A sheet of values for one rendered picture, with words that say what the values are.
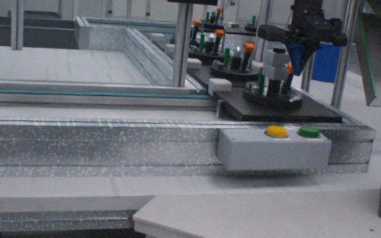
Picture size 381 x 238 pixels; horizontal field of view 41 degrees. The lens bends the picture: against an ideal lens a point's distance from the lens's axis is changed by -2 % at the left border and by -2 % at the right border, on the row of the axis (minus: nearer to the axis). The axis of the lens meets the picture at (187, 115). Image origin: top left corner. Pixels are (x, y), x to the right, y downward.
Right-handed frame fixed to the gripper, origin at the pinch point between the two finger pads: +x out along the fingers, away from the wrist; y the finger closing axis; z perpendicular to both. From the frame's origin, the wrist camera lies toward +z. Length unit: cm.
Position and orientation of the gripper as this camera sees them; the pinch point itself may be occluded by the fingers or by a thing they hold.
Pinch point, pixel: (299, 59)
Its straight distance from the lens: 112.7
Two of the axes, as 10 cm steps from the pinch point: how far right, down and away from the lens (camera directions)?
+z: 2.6, 3.0, -9.2
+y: 9.6, 0.2, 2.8
